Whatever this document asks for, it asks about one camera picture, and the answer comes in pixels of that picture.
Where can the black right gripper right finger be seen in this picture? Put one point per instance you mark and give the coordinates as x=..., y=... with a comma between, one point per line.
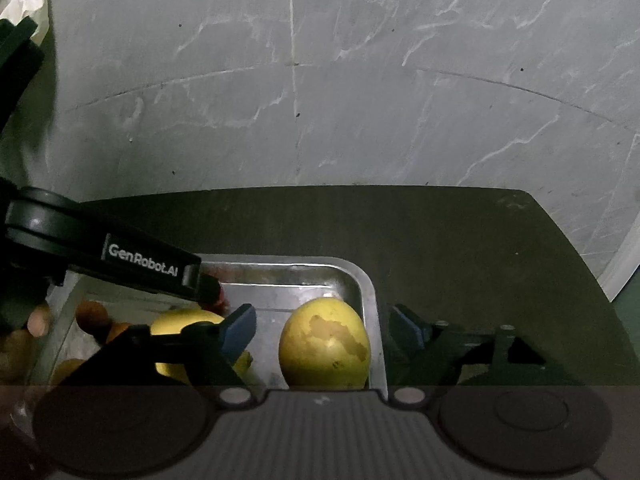
x=440, y=356

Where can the orange cherry tomato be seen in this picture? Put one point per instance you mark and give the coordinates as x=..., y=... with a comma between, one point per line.
x=93, y=319
x=116, y=329

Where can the yellow lemon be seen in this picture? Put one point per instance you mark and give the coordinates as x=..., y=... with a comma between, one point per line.
x=207, y=351

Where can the white crumpled plastic bag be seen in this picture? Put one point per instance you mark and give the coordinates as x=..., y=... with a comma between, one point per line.
x=36, y=10

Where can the black table mat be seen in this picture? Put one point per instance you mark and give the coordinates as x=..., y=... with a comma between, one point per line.
x=475, y=257

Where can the metal baking tray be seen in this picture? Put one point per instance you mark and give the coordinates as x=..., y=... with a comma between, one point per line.
x=274, y=285

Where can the small striped beige fruit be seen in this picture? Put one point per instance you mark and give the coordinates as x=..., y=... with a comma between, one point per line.
x=64, y=369

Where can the yellow-green pear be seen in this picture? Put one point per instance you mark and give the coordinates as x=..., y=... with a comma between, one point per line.
x=325, y=346

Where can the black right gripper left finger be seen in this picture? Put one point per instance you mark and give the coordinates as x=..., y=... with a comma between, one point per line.
x=125, y=372

